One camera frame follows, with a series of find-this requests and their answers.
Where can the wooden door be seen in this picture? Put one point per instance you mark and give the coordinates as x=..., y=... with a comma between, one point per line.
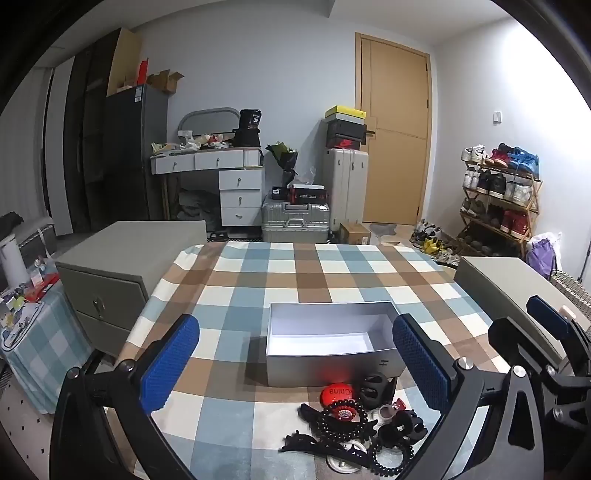
x=395, y=138

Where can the checked tablecloth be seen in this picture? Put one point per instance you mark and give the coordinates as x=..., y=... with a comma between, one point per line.
x=295, y=272

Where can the scattered shoes pile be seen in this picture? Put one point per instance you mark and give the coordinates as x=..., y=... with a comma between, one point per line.
x=433, y=244

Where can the white cylinder humidifier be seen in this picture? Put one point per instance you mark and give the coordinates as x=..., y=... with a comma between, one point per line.
x=13, y=263

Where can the flat cardboard sheet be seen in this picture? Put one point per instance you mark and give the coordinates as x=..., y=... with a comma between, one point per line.
x=122, y=60

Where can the yellow shoebox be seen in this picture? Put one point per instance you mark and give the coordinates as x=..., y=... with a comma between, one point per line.
x=345, y=112

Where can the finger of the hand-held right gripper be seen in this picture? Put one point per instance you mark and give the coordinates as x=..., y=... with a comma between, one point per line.
x=548, y=318
x=517, y=344

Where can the grey cardboard box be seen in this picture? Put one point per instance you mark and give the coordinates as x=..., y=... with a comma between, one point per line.
x=323, y=364

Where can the white round compact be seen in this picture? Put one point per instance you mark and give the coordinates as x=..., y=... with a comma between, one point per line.
x=344, y=464

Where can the black rounded hair claw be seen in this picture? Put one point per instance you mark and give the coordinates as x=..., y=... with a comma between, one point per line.
x=376, y=392

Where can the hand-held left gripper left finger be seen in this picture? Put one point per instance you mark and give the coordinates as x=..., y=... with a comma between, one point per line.
x=170, y=364

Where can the white upright suitcase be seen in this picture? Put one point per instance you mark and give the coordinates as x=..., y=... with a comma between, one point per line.
x=346, y=189

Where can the grey nightstand with drawers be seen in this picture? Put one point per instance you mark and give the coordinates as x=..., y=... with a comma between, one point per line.
x=129, y=258

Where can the dresser clutter pile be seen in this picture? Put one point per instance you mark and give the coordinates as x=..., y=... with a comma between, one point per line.
x=194, y=141

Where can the wicker basket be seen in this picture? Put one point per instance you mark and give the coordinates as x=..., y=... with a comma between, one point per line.
x=572, y=288

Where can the dark wrapped bouquet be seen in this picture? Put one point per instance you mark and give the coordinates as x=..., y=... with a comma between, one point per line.
x=284, y=159

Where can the black red box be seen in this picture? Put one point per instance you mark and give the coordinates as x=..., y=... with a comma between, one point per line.
x=307, y=194

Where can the black wide hair claw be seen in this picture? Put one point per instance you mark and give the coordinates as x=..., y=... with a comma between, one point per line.
x=406, y=427

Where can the arched grey mirror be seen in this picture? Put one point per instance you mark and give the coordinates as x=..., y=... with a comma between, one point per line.
x=207, y=120

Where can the small white red ornament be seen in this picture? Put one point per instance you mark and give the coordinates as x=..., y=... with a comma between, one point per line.
x=392, y=410

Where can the colourful desk clutter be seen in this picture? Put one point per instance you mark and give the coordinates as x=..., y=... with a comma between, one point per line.
x=27, y=290

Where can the small brown cardboard box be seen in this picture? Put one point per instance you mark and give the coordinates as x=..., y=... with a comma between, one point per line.
x=354, y=233

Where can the white dressing table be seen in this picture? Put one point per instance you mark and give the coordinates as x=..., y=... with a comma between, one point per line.
x=231, y=184

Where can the red black shoebox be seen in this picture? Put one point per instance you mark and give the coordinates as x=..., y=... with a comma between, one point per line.
x=342, y=141

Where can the open cardboard box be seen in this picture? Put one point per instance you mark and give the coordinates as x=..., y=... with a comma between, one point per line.
x=165, y=82

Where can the blue checked cloth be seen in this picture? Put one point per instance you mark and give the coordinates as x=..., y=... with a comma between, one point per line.
x=41, y=350

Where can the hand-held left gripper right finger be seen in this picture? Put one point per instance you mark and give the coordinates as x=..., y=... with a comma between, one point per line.
x=421, y=364

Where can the purple bag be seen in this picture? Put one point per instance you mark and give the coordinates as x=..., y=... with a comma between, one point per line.
x=541, y=258

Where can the dark refrigerator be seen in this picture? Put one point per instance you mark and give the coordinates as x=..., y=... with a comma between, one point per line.
x=134, y=152

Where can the red round badge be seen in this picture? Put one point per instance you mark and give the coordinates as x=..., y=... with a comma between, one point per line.
x=336, y=394

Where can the long black hair clip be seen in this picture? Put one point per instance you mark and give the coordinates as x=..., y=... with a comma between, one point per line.
x=309, y=445

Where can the grey low cabinet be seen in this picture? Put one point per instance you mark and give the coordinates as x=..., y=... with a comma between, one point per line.
x=498, y=286

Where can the small black box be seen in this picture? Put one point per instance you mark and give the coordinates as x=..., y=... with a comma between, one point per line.
x=278, y=192

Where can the black bag with label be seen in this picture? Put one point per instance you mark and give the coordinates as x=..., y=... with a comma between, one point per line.
x=248, y=129

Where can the silver suitcase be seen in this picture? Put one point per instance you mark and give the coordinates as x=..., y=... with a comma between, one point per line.
x=295, y=221

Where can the dark wardrobe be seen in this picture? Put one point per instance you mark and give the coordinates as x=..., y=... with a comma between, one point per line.
x=83, y=138

